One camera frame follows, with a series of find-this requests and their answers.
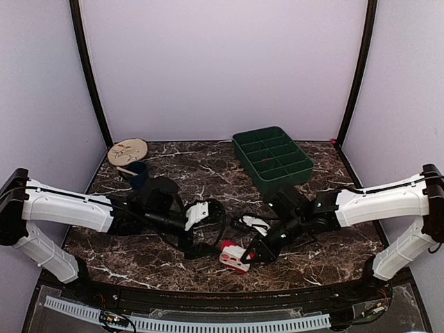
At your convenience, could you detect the white slotted cable duct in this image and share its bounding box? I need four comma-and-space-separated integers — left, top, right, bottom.
44, 296, 332, 332

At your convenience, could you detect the wooden stick in cup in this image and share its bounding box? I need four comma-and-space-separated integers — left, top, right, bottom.
116, 166, 139, 176

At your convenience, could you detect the right black frame post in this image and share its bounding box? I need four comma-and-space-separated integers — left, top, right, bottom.
336, 0, 378, 149

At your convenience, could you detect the dark blue cup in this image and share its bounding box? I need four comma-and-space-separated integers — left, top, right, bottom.
125, 161, 149, 190

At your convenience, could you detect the beige floral plate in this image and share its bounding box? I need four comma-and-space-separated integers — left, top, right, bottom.
107, 139, 148, 167

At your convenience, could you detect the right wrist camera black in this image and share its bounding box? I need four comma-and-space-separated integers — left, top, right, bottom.
263, 183, 311, 220

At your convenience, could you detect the left black frame post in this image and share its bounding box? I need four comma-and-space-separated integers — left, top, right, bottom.
69, 0, 113, 148

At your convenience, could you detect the black frame post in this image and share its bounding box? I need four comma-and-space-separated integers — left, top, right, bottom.
69, 0, 113, 148
336, 0, 378, 149

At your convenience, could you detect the black front rail base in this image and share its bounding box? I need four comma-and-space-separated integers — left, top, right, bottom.
22, 269, 432, 332

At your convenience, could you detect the green compartment tray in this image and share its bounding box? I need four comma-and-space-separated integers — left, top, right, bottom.
232, 126, 314, 194

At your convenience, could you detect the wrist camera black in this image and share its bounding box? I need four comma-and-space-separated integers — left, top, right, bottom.
139, 176, 179, 212
263, 183, 311, 220

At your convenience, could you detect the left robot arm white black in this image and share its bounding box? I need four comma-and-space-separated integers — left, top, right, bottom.
1, 168, 226, 302

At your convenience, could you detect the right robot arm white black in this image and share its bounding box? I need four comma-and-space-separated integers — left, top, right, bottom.
220, 164, 443, 301

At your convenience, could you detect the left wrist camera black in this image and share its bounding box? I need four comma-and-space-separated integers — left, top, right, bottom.
139, 176, 179, 212

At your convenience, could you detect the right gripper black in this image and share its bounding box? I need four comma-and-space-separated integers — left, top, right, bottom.
241, 212, 306, 263

